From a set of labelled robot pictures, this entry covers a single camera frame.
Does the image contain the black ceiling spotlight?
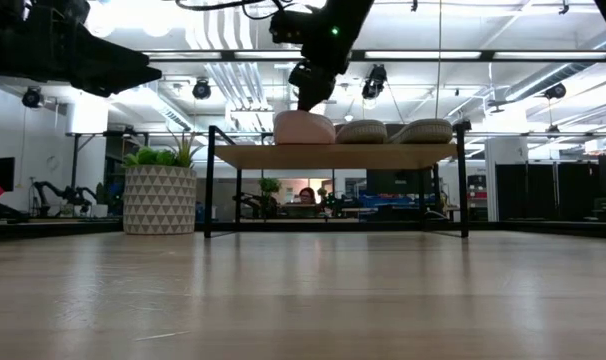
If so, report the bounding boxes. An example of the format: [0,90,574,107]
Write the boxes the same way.
[21,87,43,110]
[543,82,568,101]
[361,64,388,100]
[191,78,213,101]

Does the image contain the wooden shelf with black frame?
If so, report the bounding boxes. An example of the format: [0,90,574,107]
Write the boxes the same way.
[204,119,472,239]

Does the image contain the triangle patterned plant pot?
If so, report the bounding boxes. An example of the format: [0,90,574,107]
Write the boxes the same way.
[122,166,198,236]

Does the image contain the green succulent plant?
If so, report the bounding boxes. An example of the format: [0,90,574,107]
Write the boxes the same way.
[121,130,202,169]

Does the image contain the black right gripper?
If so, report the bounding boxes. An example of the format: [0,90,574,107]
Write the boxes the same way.
[288,0,377,112]

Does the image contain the black partition panels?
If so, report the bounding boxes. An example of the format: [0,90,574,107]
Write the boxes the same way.
[495,160,602,222]

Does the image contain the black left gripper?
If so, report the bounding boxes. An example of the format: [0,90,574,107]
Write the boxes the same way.
[0,0,163,99]

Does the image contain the small background plant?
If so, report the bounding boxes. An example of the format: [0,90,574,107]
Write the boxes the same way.
[258,177,282,197]

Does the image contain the black background screen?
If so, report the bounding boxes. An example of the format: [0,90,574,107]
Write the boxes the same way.
[366,168,434,196]

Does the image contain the black right arm cable loop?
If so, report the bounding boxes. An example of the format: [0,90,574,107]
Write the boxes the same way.
[175,0,304,21]

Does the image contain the pink slide sandal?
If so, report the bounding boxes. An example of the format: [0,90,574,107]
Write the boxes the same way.
[273,110,337,146]

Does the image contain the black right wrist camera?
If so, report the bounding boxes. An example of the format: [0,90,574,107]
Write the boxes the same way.
[269,9,309,45]

